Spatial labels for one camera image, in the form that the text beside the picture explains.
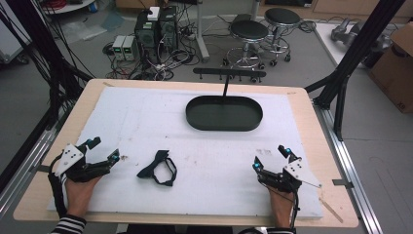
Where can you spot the black computer tower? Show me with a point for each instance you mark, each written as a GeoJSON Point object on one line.
{"type": "Point", "coordinates": [168, 29]}
{"type": "Point", "coordinates": [146, 35]}

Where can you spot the black tape strip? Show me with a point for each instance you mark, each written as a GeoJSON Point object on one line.
{"type": "Point", "coordinates": [342, 183]}
{"type": "Point", "coordinates": [43, 168]}

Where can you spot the person's left hand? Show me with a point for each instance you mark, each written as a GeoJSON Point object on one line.
{"type": "Point", "coordinates": [79, 193]}

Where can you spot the black round stool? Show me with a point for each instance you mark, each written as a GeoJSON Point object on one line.
{"type": "Point", "coordinates": [249, 31]}
{"type": "Point", "coordinates": [281, 17]}

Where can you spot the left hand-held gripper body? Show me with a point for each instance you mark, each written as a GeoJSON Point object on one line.
{"type": "Point", "coordinates": [69, 157]}

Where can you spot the aluminium rail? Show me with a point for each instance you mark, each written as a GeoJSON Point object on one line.
{"type": "Point", "coordinates": [26, 169]}
{"type": "Point", "coordinates": [347, 162]}

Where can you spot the person's right hand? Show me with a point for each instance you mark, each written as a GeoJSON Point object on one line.
{"type": "Point", "coordinates": [281, 206]}

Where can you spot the white foam mat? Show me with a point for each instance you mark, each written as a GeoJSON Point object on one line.
{"type": "Point", "coordinates": [195, 162]}

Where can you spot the brown cardboard box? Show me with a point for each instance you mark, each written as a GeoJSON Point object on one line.
{"type": "Point", "coordinates": [394, 65]}

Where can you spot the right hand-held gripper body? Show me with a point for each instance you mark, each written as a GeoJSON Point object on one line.
{"type": "Point", "coordinates": [293, 174]}

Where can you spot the white box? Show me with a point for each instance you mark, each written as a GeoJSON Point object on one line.
{"type": "Point", "coordinates": [153, 13]}

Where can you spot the grey power supply unit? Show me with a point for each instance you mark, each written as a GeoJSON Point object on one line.
{"type": "Point", "coordinates": [130, 48]}
{"type": "Point", "coordinates": [118, 47]}

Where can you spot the thin wooden stick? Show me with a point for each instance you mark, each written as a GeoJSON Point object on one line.
{"type": "Point", "coordinates": [331, 210]}

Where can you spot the grey desk leg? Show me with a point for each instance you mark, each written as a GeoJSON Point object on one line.
{"type": "Point", "coordinates": [202, 32]}

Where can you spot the black metal frame strut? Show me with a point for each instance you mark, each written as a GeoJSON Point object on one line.
{"type": "Point", "coordinates": [357, 48]}

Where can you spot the grey device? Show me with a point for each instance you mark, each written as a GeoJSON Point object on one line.
{"type": "Point", "coordinates": [354, 34]}

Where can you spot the black hanger stand with tray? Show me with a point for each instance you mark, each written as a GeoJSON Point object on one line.
{"type": "Point", "coordinates": [224, 117]}

